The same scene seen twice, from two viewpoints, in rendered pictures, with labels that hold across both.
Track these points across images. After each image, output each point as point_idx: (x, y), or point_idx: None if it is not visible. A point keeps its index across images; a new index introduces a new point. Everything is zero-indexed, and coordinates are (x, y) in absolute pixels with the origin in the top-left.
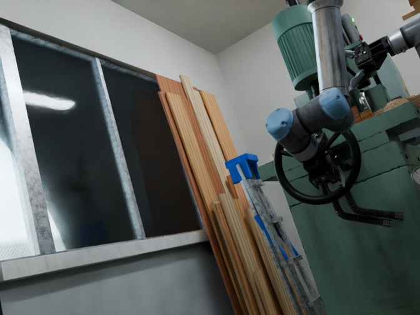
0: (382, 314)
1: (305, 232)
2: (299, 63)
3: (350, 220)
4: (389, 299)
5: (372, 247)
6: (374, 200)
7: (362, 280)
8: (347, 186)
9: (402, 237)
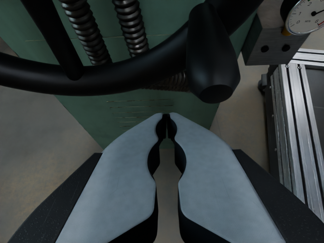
0: (136, 120)
1: (14, 33)
2: None
3: (112, 33)
4: (146, 113)
5: None
6: (171, 8)
7: (120, 100)
8: (164, 79)
9: None
